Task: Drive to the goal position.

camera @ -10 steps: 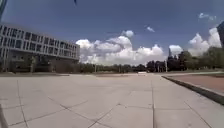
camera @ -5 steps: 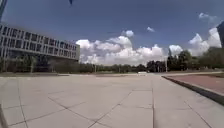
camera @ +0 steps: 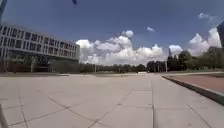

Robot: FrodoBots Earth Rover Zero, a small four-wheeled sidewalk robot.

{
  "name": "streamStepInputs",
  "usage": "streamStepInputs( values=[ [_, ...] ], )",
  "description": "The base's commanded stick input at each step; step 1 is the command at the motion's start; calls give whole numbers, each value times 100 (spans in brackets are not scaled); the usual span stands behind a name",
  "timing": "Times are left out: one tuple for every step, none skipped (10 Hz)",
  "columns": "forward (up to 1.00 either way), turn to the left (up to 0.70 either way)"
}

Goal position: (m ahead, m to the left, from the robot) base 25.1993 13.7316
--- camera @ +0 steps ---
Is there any grey concrete slab plaza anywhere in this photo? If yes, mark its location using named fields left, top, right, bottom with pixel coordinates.
left=0, top=73, right=224, bottom=128

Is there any row of trees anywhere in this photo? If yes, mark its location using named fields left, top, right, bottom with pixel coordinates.
left=49, top=46, right=224, bottom=74

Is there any large pale windowed building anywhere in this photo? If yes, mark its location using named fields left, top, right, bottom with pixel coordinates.
left=0, top=22, right=81, bottom=74

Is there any dark stone kerb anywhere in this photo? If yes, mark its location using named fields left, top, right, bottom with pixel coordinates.
left=161, top=75, right=224, bottom=107

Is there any reddish paved area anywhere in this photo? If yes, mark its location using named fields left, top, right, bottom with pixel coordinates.
left=166, top=74, right=224, bottom=94

